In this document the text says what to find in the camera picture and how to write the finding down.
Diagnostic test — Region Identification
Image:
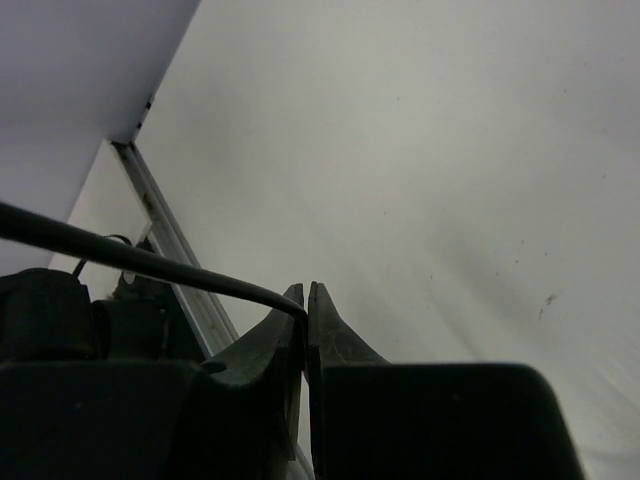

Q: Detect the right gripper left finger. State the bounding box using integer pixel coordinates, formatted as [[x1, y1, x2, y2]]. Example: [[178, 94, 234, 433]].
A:
[[177, 309, 303, 479]]

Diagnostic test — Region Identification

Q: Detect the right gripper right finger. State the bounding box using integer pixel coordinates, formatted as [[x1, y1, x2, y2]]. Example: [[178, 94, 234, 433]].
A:
[[305, 282, 393, 479]]

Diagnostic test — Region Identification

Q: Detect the black headphone cable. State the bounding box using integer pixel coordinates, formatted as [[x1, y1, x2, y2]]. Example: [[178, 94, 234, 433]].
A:
[[0, 201, 311, 371]]

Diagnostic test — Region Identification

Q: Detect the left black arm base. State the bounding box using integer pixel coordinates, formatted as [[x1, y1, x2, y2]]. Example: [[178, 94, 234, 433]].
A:
[[1, 259, 172, 362]]

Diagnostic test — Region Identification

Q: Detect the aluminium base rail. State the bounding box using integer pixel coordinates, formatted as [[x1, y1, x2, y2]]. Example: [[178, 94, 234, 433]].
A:
[[112, 142, 238, 358]]

